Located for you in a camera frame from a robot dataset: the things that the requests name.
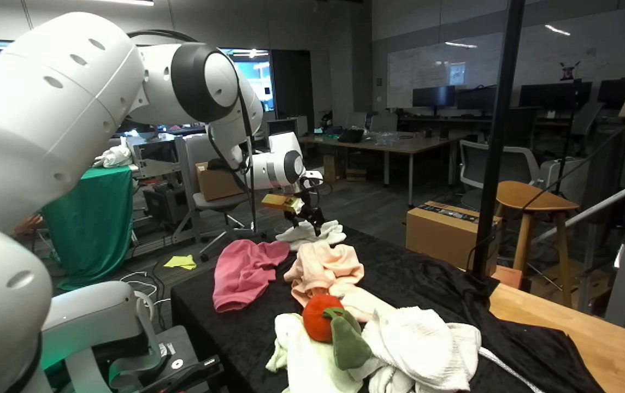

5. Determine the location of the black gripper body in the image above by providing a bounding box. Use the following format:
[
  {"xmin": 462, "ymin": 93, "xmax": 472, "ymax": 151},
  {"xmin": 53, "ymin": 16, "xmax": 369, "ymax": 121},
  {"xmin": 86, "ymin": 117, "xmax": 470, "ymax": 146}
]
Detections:
[{"xmin": 295, "ymin": 170, "xmax": 324, "ymax": 232}]

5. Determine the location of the small white cloth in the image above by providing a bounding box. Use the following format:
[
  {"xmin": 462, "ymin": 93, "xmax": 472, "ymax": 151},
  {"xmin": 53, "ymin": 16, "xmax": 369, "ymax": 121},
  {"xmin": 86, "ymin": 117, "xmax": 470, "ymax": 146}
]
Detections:
[{"xmin": 277, "ymin": 220, "xmax": 344, "ymax": 252}]

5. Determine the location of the peach cloth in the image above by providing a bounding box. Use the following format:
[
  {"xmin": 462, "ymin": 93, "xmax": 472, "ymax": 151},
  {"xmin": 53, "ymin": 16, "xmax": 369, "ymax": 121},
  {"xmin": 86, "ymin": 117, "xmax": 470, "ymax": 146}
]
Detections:
[{"xmin": 284, "ymin": 243, "xmax": 365, "ymax": 307}]

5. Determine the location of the red plush strawberry toy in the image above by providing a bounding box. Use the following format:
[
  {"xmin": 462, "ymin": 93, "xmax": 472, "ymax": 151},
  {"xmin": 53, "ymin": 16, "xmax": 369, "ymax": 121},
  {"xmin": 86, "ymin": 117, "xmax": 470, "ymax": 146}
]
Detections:
[{"xmin": 302, "ymin": 291, "xmax": 372, "ymax": 370}]

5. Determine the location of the pale green cloth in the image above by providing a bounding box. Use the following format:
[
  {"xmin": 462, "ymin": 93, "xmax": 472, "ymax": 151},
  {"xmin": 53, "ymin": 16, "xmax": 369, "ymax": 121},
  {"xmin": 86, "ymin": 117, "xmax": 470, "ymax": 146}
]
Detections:
[{"xmin": 265, "ymin": 313, "xmax": 363, "ymax": 393}]

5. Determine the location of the cream white towel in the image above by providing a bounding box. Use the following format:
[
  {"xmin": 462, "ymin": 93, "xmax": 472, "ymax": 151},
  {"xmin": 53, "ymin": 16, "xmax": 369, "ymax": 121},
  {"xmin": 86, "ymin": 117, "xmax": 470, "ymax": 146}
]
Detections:
[{"xmin": 341, "ymin": 287, "xmax": 481, "ymax": 393}]

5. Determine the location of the cardboard box under arm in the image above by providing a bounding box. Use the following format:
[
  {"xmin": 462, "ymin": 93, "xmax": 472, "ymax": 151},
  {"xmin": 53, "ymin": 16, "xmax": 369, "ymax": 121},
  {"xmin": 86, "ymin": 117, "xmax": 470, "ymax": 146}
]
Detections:
[{"xmin": 195, "ymin": 162, "xmax": 244, "ymax": 202}]

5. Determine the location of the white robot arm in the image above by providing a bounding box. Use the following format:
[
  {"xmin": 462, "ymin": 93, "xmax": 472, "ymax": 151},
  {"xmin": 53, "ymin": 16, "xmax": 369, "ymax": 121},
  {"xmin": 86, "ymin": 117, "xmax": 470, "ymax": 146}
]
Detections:
[{"xmin": 0, "ymin": 12, "xmax": 316, "ymax": 232}]

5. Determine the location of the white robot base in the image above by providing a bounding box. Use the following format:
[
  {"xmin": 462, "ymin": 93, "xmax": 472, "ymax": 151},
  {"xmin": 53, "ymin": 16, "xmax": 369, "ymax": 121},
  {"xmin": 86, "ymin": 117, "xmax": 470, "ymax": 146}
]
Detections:
[{"xmin": 0, "ymin": 232, "xmax": 222, "ymax": 393}]

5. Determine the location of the office desk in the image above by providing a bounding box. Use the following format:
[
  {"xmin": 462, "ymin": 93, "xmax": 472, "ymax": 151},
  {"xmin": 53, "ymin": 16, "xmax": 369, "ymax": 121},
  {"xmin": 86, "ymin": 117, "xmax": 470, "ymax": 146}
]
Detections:
[{"xmin": 303, "ymin": 133, "xmax": 457, "ymax": 206}]

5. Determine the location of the pink cloth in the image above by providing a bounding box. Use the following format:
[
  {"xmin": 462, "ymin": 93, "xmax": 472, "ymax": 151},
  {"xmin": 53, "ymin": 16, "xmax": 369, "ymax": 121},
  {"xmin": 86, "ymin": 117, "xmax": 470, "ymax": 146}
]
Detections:
[{"xmin": 211, "ymin": 240, "xmax": 290, "ymax": 315}]

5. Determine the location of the brown cardboard box on floor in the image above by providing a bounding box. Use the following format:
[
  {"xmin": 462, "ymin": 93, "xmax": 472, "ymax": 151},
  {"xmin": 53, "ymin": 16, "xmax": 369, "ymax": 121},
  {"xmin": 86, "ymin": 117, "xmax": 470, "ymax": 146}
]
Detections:
[{"xmin": 405, "ymin": 202, "xmax": 478, "ymax": 268}]

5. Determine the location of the yellow rag on floor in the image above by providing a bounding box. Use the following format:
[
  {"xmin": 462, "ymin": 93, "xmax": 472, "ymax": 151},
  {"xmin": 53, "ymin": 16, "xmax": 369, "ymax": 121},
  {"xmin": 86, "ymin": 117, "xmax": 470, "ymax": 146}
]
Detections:
[{"xmin": 164, "ymin": 256, "xmax": 196, "ymax": 272}]

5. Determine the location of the black velvet table cloth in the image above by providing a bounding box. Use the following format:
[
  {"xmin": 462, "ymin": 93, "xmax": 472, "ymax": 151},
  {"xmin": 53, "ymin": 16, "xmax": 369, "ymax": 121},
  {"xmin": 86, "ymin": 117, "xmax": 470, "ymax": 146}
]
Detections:
[{"xmin": 171, "ymin": 232, "xmax": 602, "ymax": 393}]

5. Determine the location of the grey office chair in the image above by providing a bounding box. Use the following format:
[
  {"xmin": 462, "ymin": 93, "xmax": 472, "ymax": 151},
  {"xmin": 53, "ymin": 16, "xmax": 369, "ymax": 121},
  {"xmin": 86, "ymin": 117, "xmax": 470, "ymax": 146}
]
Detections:
[{"xmin": 458, "ymin": 140, "xmax": 538, "ymax": 190}]

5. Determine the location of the wooden stool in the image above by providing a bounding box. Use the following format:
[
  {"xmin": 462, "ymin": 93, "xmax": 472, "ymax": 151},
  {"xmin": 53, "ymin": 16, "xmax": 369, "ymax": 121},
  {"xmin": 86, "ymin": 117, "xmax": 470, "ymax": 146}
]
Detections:
[{"xmin": 496, "ymin": 181, "xmax": 576, "ymax": 287}]

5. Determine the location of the black vertical pole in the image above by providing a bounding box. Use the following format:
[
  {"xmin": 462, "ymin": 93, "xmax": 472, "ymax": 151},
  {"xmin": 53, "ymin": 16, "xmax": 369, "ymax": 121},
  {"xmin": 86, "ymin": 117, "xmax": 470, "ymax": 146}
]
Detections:
[{"xmin": 470, "ymin": 0, "xmax": 525, "ymax": 281}]

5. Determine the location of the green draped cloth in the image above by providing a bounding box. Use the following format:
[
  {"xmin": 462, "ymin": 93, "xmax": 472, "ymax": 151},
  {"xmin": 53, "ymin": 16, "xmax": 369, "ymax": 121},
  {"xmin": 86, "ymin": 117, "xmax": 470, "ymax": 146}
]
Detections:
[{"xmin": 41, "ymin": 166, "xmax": 132, "ymax": 288}]

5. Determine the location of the white rope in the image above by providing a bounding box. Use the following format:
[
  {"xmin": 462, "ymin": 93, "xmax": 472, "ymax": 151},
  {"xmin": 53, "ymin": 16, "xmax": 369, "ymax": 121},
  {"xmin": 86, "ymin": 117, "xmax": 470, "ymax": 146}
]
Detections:
[{"xmin": 476, "ymin": 346, "xmax": 548, "ymax": 393}]

